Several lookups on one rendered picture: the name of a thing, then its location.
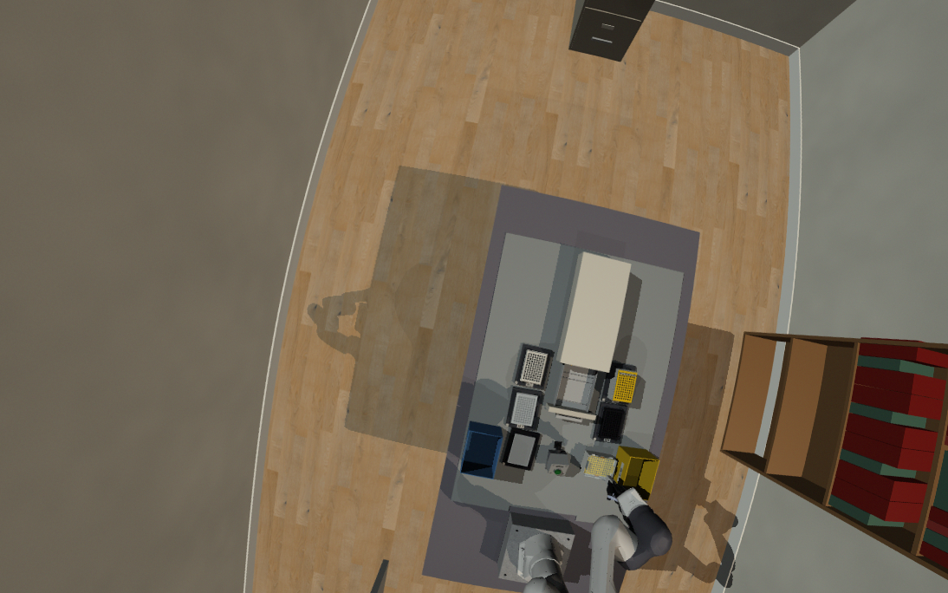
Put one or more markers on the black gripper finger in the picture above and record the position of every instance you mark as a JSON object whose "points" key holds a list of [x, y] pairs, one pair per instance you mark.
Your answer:
{"points": [[622, 488], [612, 489]]}

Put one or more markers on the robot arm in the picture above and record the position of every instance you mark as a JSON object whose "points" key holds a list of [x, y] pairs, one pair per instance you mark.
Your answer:
{"points": [[648, 537]]}

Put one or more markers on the yellow open-top bin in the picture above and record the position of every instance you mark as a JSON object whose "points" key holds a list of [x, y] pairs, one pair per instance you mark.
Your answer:
{"points": [[639, 473]]}

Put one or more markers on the blue open-top bin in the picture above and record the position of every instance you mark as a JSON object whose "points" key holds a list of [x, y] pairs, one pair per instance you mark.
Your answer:
{"points": [[481, 450]]}

